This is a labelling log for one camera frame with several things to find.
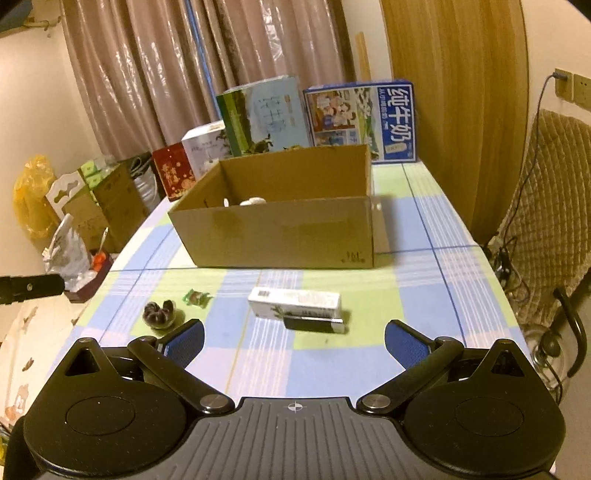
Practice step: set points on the blue milk carton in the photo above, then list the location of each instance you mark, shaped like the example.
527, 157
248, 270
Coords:
360, 120

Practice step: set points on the cartoon printed cloth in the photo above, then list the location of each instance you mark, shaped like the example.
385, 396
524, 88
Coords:
37, 337

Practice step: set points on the brown cardboard boxes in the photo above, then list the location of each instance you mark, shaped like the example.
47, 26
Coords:
111, 207

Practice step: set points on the white plastic bag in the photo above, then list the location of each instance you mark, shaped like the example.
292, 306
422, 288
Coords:
67, 254

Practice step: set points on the quilted chair cover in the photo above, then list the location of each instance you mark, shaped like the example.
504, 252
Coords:
549, 207

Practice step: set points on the metal bucket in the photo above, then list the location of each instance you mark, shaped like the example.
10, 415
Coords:
147, 189

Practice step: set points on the green tissue boxes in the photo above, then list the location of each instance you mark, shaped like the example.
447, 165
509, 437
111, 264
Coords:
94, 170

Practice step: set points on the wall socket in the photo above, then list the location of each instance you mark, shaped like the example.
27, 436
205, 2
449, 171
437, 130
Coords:
579, 90

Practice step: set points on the beige curtain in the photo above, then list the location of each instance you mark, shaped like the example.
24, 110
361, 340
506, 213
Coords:
138, 69

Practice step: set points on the small orange object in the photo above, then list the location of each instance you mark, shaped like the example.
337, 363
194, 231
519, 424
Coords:
99, 261

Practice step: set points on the small white box green print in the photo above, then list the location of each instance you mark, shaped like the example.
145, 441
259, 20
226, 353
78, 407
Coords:
295, 302

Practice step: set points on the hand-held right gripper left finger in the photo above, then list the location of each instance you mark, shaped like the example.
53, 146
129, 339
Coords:
184, 344

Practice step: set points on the white carved chair back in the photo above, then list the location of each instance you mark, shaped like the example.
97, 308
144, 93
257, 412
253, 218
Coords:
64, 194

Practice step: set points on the green and white milk carton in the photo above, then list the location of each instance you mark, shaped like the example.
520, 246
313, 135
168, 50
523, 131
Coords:
263, 115

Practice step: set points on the yellow plastic bag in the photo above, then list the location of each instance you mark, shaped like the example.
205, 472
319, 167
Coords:
32, 198

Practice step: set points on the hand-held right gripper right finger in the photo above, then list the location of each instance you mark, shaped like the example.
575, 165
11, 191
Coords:
406, 345

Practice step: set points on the dark red tray box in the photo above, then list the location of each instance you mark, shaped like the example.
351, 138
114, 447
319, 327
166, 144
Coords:
87, 286

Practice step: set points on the white humidifier box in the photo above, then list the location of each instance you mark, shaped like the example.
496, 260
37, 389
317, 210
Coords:
205, 147

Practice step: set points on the cardboard box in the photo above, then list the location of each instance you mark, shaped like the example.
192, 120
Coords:
277, 235

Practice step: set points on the white knitted cloth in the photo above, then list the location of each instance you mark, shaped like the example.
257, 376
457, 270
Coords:
253, 201

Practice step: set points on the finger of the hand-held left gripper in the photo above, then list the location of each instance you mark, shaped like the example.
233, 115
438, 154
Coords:
32, 286

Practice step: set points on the black chair frame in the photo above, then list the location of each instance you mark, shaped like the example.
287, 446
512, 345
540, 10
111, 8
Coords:
577, 332

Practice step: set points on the checked tablecloth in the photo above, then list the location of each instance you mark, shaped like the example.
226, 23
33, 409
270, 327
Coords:
263, 364

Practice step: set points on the wooden wall panel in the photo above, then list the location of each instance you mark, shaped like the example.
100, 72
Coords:
452, 92

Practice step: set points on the green candy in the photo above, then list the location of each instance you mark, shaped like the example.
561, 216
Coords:
196, 297

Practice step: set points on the dark chocolate pastry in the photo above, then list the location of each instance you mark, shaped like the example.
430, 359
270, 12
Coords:
161, 314

